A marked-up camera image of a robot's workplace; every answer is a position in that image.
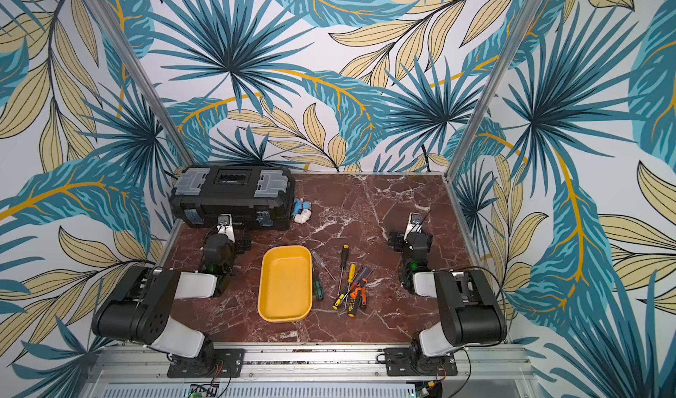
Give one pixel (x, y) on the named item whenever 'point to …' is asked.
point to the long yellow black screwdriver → (344, 260)
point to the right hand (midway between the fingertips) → (411, 227)
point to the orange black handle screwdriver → (354, 295)
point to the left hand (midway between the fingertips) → (231, 230)
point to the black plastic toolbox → (255, 197)
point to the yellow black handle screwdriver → (340, 300)
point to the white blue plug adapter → (302, 210)
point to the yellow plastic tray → (285, 291)
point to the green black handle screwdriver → (318, 290)
